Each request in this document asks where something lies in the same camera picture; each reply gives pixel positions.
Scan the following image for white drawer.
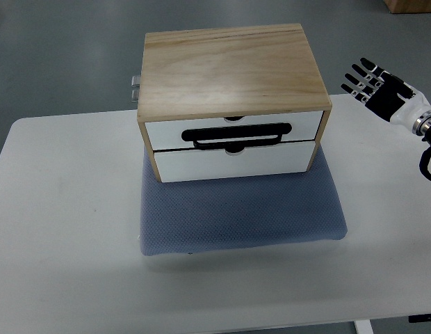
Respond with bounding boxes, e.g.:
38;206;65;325
145;111;323;151
154;141;315;182

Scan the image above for blue-grey mesh cushion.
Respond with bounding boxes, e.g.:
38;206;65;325
140;150;348;256

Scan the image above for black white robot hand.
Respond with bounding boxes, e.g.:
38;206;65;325
341;58;431;136

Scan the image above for white table leg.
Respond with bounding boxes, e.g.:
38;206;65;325
354;319;374;334

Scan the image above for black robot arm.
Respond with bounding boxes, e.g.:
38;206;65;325
414;111;431;181

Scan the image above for wooden drawer cabinet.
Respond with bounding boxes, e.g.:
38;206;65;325
137;24;332;183

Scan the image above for metal clamp behind cabinet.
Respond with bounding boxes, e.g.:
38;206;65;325
131;75;140;102

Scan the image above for black drawer handle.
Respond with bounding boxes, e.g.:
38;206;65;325
181;122;293;152

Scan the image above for cardboard box corner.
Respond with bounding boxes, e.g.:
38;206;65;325
384;0;431;14

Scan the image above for black under-table bracket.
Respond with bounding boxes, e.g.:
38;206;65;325
408;314;431;324

